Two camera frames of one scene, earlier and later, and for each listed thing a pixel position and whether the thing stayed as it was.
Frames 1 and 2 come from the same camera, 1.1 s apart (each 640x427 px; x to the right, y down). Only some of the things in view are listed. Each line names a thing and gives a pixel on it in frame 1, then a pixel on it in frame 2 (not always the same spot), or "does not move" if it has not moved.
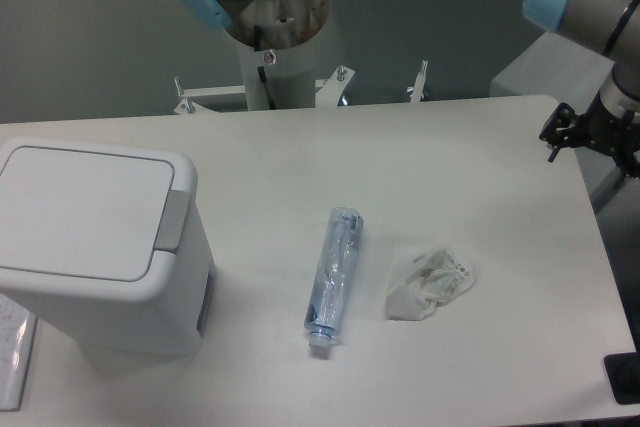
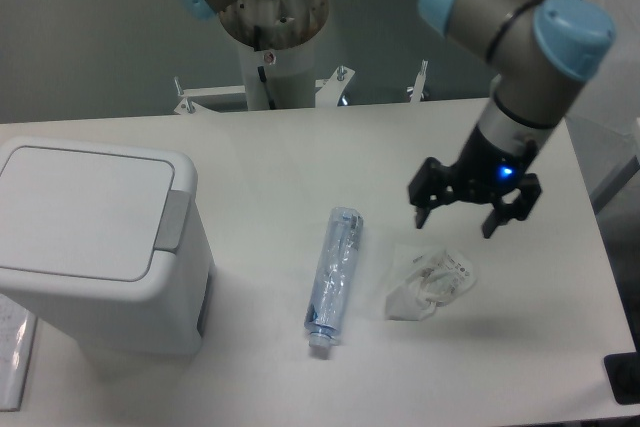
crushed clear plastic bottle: x=333 y=276 does not move
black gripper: x=596 y=127 to x=485 y=169
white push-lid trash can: x=108 y=242 does not move
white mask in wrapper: x=423 y=278 does not move
